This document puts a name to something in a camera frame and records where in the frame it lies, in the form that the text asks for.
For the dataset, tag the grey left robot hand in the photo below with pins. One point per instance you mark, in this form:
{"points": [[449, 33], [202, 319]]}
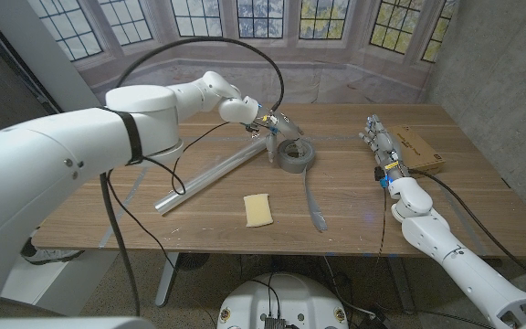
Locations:
{"points": [[283, 125]]}

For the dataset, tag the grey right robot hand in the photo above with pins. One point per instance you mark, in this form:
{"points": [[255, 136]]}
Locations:
{"points": [[386, 146]]}

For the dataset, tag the grey duct tape roll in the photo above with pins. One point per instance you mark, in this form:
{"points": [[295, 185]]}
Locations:
{"points": [[296, 162]]}

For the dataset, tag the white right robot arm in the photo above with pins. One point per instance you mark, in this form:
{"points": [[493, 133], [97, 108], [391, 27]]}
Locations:
{"points": [[464, 260]]}

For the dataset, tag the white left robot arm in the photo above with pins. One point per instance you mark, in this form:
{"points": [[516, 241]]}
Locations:
{"points": [[62, 155]]}

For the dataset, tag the brown cardboard box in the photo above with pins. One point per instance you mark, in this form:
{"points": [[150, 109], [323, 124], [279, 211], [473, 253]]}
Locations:
{"points": [[423, 148]]}

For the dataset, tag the printed window backdrop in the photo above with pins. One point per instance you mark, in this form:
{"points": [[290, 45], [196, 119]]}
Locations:
{"points": [[336, 68]]}

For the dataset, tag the clear plastic tube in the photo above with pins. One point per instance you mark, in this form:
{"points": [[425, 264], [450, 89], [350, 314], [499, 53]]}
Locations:
{"points": [[213, 176]]}

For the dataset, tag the yellow sponge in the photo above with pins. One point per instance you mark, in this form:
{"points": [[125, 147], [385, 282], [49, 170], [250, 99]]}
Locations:
{"points": [[258, 210]]}

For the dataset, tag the grey metal table leg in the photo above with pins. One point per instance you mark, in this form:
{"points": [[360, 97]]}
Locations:
{"points": [[401, 285], [166, 279]]}

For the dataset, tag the black round base under table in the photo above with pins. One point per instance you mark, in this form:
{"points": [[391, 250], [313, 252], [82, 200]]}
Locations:
{"points": [[193, 260]]}

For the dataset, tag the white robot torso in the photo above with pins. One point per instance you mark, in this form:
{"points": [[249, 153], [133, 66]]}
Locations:
{"points": [[283, 297]]}

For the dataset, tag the black grey sneaker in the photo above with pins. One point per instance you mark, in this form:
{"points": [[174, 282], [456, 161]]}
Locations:
{"points": [[50, 256]]}

